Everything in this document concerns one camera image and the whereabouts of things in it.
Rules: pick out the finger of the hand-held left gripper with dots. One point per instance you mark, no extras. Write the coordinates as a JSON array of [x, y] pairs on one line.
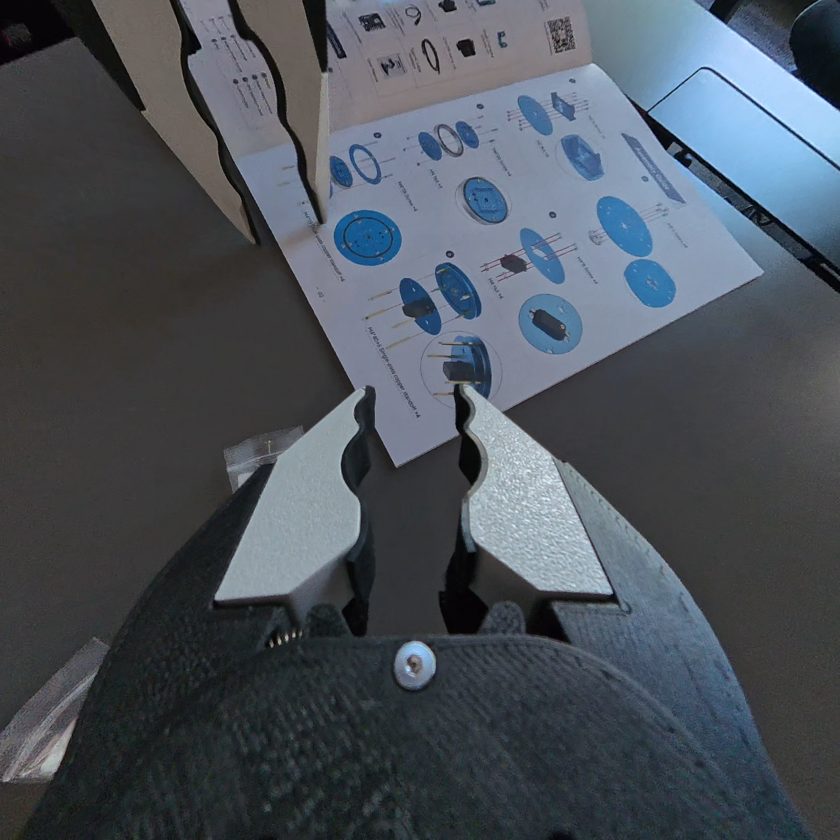
[[289, 39], [164, 98]]

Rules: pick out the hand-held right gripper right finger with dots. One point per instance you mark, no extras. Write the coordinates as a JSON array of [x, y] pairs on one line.
[[538, 525]]

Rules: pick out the crumpled clear plastic bag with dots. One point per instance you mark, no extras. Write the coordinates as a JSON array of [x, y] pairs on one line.
[[46, 715]]

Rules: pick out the printed assembly manual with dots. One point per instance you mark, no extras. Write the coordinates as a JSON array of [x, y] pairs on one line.
[[525, 216]]

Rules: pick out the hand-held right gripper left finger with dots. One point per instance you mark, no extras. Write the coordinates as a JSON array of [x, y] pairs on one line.
[[295, 525]]

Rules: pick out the grey desk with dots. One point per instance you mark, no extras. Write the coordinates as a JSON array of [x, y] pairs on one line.
[[131, 328]]

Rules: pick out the small clear plastic bag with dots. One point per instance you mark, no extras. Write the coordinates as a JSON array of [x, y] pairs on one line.
[[249, 453]]

